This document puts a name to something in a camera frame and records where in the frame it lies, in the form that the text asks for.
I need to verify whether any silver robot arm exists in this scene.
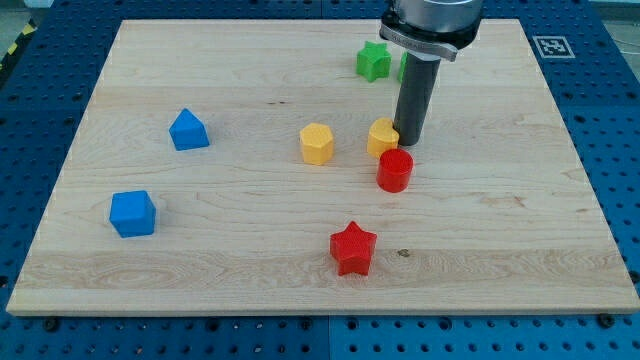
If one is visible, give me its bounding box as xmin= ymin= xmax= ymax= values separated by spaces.
xmin=379 ymin=0 xmax=483 ymax=62

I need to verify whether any red star block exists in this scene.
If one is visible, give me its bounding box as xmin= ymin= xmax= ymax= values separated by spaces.
xmin=330 ymin=221 xmax=377 ymax=276

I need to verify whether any green star block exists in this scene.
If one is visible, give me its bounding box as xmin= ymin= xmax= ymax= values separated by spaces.
xmin=356 ymin=41 xmax=392 ymax=82

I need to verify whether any yellow hexagon block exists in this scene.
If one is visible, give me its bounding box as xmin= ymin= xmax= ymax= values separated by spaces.
xmin=299 ymin=123 xmax=334 ymax=165

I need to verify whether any red cylinder block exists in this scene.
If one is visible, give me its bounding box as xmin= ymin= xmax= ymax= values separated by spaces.
xmin=376 ymin=148 xmax=414 ymax=193

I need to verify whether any yellow heart block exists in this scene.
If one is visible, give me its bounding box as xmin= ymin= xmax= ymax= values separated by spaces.
xmin=366 ymin=117 xmax=399 ymax=158

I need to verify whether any blue pentagon block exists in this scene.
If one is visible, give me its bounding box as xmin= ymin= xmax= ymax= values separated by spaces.
xmin=169 ymin=108 xmax=210 ymax=151

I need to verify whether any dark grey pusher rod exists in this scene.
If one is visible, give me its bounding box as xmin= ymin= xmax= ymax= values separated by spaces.
xmin=393 ymin=52 xmax=441 ymax=146

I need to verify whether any green block behind rod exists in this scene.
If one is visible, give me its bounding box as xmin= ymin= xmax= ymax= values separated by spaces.
xmin=396 ymin=51 xmax=408 ymax=83

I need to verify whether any wooden board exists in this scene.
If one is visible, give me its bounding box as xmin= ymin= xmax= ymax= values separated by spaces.
xmin=7 ymin=19 xmax=639 ymax=316

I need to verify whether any blue cube block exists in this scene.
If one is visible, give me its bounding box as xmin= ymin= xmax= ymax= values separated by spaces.
xmin=109 ymin=190 xmax=156 ymax=238

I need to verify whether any white fiducial marker tag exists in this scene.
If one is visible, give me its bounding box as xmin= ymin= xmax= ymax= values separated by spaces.
xmin=533 ymin=35 xmax=575 ymax=59

